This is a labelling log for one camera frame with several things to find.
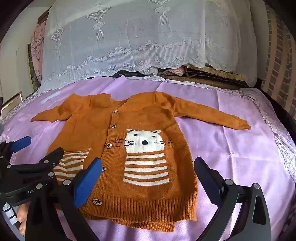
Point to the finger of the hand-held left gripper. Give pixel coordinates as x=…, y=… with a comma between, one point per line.
x=22, y=143
x=52, y=157

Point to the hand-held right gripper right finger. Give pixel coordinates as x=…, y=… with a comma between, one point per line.
x=208, y=179

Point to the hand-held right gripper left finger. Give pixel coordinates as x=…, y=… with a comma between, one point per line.
x=89, y=182

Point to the orange knitted cat cardigan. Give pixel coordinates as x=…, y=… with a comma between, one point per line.
x=148, y=120

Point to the person's left hand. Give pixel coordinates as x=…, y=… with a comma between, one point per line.
x=22, y=219

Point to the purple bed sheet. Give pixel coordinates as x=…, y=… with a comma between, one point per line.
x=231, y=150

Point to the green patterned cloth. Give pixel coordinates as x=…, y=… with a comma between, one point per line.
x=33, y=71

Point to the pink floral cloth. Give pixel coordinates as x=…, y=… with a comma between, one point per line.
x=38, y=46

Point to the brown woven mat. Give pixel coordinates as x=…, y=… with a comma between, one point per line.
x=208, y=80

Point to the folded pastel bedding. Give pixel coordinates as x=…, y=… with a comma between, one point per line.
x=166, y=70

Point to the white lace cloth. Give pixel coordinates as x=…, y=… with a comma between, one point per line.
x=138, y=34

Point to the light wooden bed frame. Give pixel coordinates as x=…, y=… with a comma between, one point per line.
x=12, y=100

